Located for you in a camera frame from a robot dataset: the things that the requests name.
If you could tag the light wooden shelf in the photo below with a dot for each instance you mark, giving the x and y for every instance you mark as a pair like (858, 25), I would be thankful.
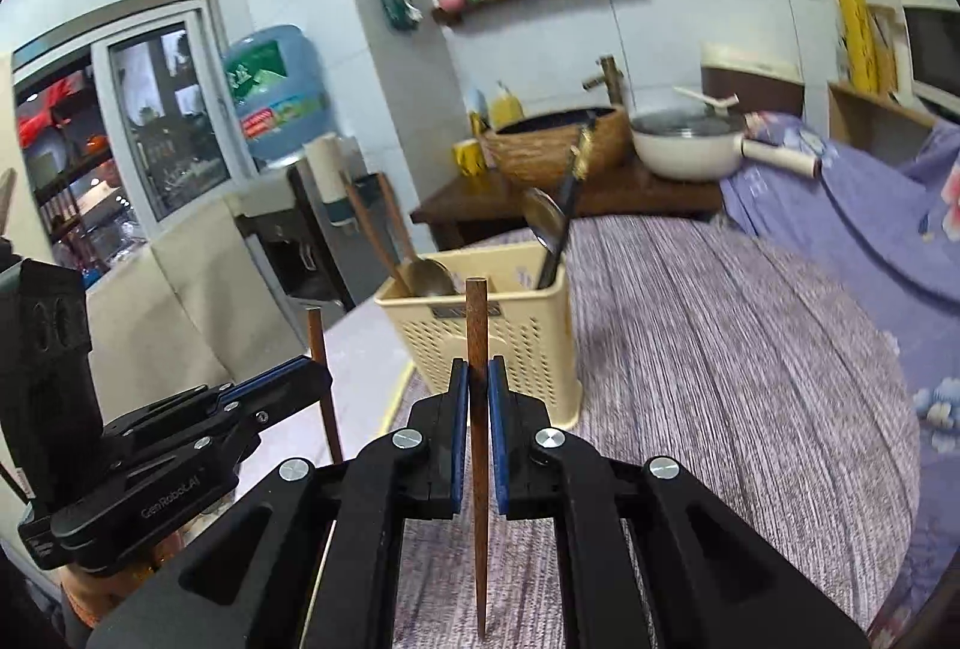
(862, 117)

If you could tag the shiny metal spoon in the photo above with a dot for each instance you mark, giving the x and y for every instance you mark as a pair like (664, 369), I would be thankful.
(541, 215)

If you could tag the brown wooden chopstick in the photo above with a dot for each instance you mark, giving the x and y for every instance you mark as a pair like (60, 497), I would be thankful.
(321, 364)
(367, 229)
(478, 319)
(394, 218)

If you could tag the brown and white appliance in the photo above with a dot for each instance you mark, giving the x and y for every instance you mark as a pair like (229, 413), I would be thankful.
(750, 75)

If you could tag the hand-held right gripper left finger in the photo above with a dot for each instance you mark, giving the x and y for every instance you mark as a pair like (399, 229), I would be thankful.
(459, 439)

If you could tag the black chopstick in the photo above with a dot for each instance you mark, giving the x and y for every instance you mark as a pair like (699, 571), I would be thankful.
(583, 165)

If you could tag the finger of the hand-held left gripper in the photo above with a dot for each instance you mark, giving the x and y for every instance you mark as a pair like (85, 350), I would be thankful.
(262, 379)
(300, 388)

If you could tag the woven basin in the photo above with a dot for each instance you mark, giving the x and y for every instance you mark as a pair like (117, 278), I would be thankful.
(540, 150)

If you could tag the green hanging packet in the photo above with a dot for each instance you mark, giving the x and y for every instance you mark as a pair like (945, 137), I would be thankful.
(396, 0)

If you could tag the white ladle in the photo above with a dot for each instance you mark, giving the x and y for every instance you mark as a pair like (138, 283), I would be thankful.
(709, 98)

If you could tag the purple floral cloth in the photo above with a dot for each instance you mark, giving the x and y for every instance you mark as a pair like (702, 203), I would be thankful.
(862, 229)

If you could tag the blue water bottle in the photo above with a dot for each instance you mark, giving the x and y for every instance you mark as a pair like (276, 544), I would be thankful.
(274, 94)

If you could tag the matte metal spoon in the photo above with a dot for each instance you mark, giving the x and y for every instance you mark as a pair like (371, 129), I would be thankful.
(431, 278)

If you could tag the yellow cup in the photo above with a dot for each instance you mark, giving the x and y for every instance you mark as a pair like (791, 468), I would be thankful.
(469, 158)

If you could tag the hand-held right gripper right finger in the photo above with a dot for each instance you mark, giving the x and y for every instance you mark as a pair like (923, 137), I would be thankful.
(499, 439)

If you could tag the yellow roll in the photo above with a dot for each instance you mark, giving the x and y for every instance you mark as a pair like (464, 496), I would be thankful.
(859, 34)

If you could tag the yellow soap bottle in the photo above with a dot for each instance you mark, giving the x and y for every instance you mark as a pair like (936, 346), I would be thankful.
(505, 108)

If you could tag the white water dispenser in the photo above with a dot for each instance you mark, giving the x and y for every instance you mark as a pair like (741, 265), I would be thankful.
(292, 244)

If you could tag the bamboo faucet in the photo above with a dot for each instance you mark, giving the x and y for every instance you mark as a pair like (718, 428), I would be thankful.
(607, 75)

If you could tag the white microwave oven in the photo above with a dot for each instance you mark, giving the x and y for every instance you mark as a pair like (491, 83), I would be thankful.
(934, 57)

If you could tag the glass window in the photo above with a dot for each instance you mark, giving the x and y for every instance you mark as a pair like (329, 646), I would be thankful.
(135, 124)

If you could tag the cream perforated utensil holder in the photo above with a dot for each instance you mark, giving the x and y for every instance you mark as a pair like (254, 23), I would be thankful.
(525, 334)

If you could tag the purple and white tablecloth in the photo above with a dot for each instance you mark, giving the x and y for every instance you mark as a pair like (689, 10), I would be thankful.
(712, 356)

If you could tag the white pot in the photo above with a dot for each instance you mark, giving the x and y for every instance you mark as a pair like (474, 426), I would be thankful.
(690, 150)

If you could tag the dark wooden counter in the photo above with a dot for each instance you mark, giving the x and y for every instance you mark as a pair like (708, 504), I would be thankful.
(637, 195)

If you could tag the beige cloth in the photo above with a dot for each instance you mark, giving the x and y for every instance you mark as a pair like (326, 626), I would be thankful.
(187, 296)

